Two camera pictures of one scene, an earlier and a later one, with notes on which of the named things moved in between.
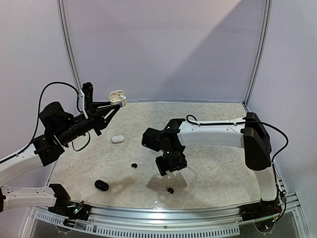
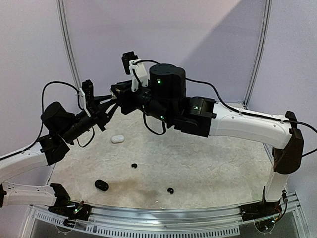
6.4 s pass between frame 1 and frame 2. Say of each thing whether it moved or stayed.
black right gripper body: moved
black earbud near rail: stayed
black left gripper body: stayed
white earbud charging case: stayed
